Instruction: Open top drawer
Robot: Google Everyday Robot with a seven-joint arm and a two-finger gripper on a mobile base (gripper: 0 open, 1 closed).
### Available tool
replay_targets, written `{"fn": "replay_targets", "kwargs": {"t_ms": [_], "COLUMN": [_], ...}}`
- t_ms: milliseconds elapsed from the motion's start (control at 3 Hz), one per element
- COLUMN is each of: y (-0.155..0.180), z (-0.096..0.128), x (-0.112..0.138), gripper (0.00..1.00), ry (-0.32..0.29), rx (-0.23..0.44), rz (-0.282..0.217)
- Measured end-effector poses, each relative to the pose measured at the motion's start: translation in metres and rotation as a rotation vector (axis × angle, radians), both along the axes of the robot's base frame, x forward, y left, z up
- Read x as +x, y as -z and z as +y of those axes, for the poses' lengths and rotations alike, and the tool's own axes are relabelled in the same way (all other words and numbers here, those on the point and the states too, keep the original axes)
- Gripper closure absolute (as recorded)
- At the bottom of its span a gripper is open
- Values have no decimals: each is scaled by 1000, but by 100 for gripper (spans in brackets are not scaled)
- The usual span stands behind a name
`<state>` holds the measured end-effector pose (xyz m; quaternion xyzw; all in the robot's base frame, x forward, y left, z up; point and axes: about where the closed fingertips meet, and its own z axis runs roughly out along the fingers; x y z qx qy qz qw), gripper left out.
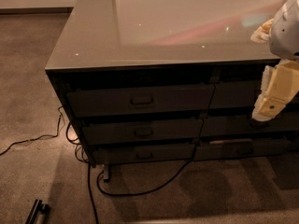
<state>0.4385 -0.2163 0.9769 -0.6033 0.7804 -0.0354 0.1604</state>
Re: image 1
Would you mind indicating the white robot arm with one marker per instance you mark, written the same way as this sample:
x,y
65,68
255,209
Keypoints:
x,y
284,35

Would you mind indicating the dark grey drawer cabinet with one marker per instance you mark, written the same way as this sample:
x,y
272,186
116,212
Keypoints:
x,y
118,44

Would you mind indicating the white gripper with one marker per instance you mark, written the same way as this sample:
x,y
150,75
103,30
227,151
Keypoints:
x,y
286,32

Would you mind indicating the black metal floor object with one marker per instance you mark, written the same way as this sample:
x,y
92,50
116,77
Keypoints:
x,y
38,209

